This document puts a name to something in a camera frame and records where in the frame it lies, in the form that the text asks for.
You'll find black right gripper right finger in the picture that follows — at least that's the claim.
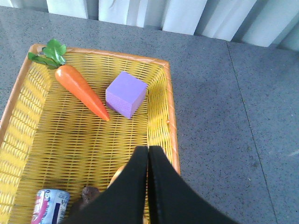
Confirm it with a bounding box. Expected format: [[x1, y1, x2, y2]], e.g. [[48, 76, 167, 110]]
[[148, 146, 237, 224]]

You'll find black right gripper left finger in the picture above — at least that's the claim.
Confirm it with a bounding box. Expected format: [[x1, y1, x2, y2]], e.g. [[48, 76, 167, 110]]
[[63, 146, 148, 224]]

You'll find toy bread roll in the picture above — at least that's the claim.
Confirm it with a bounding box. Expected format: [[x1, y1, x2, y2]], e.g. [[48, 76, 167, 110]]
[[107, 165, 126, 188]]

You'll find dark brown small object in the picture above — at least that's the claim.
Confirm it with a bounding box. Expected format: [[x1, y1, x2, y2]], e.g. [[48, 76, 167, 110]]
[[81, 186, 100, 204]]

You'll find yellow wicker basket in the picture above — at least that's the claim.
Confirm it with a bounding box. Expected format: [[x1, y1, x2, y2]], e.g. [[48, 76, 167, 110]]
[[0, 48, 180, 224]]

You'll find purple foam cube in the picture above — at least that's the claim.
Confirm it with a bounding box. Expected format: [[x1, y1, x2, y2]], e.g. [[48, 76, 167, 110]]
[[106, 71, 148, 119]]

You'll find orange toy carrot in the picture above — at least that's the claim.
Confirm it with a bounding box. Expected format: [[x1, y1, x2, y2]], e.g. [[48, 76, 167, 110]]
[[28, 39, 110, 121]]

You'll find grey pleated curtain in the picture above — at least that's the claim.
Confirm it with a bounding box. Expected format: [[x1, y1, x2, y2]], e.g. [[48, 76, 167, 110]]
[[0, 0, 299, 51]]

